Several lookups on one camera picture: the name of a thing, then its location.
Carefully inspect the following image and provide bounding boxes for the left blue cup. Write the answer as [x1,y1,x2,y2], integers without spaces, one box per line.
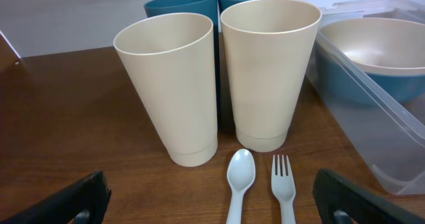
[143,0,220,116]

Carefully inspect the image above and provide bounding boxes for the cream bowl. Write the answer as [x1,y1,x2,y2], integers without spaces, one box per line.
[321,18,424,76]

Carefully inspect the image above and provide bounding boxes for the blue bowl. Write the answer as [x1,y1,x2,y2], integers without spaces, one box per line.
[315,46,424,106]

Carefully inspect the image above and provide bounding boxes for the white plastic spoon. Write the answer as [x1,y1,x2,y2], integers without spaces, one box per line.
[226,149,256,224]

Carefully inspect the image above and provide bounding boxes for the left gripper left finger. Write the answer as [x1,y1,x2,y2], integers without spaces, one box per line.
[2,171,112,223]

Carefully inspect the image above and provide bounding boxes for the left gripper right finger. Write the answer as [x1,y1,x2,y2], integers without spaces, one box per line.
[313,168,424,224]

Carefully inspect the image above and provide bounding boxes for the clear plastic container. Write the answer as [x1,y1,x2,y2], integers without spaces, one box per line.
[307,0,424,195]

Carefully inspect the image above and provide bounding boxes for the beige cup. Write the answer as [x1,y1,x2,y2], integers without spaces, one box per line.
[220,0,322,152]
[113,13,218,167]

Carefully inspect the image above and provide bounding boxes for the white plastic fork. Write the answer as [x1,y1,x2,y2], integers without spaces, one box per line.
[271,155,296,224]

